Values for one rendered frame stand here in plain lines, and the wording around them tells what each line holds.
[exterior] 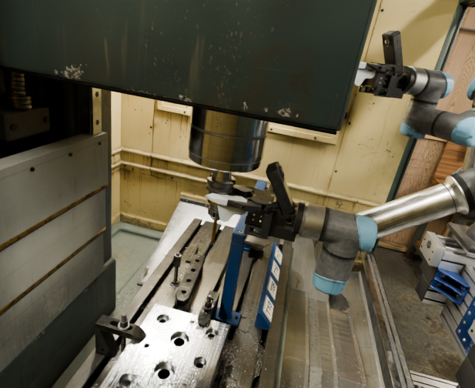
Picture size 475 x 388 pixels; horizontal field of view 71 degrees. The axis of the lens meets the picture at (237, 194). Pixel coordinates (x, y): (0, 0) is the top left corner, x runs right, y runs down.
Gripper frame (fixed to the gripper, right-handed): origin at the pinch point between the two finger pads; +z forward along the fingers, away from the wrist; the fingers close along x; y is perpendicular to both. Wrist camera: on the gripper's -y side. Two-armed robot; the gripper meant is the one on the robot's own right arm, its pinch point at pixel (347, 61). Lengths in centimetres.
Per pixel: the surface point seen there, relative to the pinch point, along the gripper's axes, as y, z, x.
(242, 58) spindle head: 2.5, 37.7, -27.4
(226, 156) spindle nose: 19.9, 36.5, -22.6
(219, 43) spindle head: 0.9, 41.1, -25.4
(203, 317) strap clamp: 71, 33, -11
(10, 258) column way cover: 52, 79, -6
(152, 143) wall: 56, 39, 104
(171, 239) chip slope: 98, 30, 70
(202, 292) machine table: 82, 27, 10
